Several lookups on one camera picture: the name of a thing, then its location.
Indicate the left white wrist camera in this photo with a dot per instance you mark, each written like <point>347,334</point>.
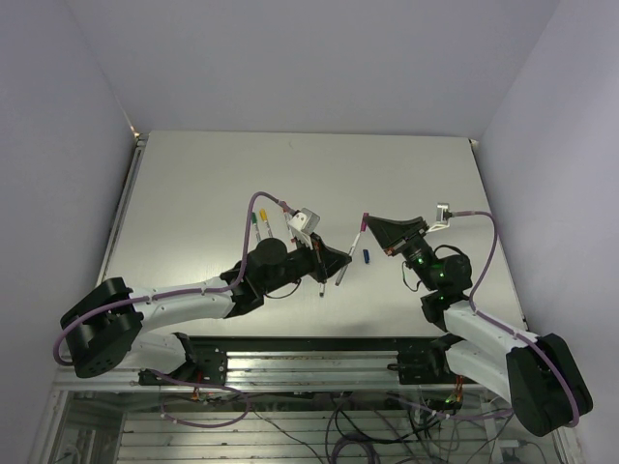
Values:
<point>302,225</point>

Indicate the purple pen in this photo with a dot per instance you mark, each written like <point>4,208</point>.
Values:
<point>351,252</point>

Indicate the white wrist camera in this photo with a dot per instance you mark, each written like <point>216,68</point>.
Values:
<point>302,225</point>
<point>443,216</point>

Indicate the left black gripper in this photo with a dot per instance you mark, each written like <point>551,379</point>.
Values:
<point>327,260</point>

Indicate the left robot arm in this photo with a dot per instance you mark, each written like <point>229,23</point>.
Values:
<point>118,325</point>

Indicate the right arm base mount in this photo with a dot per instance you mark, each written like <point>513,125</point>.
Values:
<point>422,360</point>

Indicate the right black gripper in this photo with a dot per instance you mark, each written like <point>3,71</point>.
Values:
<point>388,232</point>

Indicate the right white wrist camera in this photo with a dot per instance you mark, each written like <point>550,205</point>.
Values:
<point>443,216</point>

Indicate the aluminium frame rail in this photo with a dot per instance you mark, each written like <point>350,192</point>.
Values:
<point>276,372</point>

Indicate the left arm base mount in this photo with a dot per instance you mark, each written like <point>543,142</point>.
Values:
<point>188,365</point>

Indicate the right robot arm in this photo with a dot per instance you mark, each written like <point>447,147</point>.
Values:
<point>536,374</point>

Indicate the yellow pen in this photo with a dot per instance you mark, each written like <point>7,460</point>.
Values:
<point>269,229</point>

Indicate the green pen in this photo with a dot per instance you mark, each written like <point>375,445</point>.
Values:
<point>256,232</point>

